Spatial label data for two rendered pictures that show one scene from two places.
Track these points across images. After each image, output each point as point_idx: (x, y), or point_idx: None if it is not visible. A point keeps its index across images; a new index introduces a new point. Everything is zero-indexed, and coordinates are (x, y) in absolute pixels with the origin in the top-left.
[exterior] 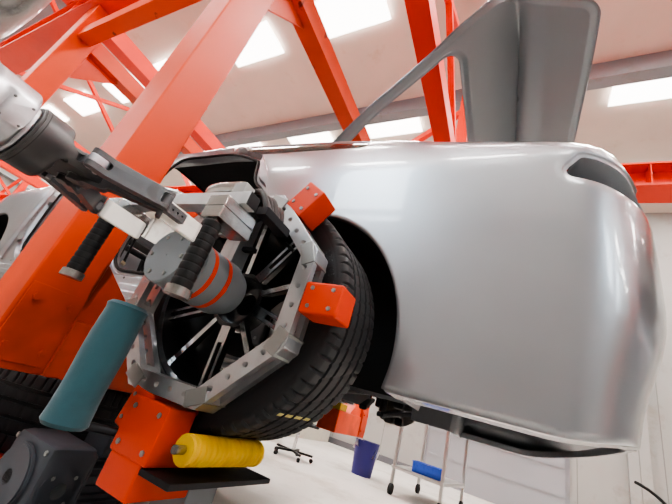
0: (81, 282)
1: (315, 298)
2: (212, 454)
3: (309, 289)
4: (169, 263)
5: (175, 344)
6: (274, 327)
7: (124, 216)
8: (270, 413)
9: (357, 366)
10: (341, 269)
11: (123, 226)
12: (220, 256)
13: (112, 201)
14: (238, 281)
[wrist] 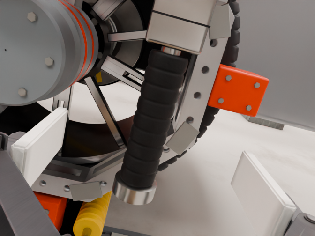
0: None
1: (231, 92)
2: (105, 216)
3: (223, 79)
4: (26, 73)
5: None
6: (138, 88)
7: (47, 142)
8: None
9: None
10: (235, 25)
11: (48, 159)
12: (78, 18)
13: (28, 143)
14: (96, 43)
